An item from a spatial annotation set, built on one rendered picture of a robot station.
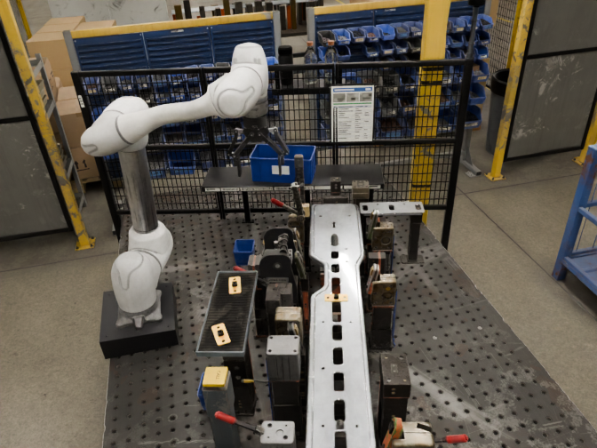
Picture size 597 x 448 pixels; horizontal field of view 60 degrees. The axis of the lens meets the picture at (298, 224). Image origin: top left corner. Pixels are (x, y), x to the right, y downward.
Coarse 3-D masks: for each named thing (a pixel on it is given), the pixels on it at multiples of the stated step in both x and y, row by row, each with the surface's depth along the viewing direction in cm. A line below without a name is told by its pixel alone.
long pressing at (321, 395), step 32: (320, 224) 229; (352, 224) 228; (320, 256) 209; (352, 256) 208; (352, 288) 192; (320, 320) 179; (352, 320) 178; (320, 352) 166; (352, 352) 166; (320, 384) 156; (352, 384) 155; (320, 416) 146; (352, 416) 146
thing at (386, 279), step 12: (384, 276) 190; (372, 288) 189; (384, 288) 189; (396, 288) 190; (372, 300) 193; (384, 300) 192; (372, 312) 199; (384, 312) 196; (372, 324) 201; (384, 324) 199; (372, 336) 202; (384, 336) 202; (372, 348) 205; (384, 348) 205
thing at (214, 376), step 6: (210, 372) 141; (216, 372) 141; (222, 372) 141; (204, 378) 139; (210, 378) 139; (216, 378) 139; (222, 378) 139; (204, 384) 138; (210, 384) 138; (216, 384) 138; (222, 384) 137
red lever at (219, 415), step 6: (216, 414) 133; (222, 414) 133; (222, 420) 133; (228, 420) 133; (234, 420) 134; (240, 426) 135; (246, 426) 135; (252, 426) 136; (258, 426) 136; (258, 432) 135
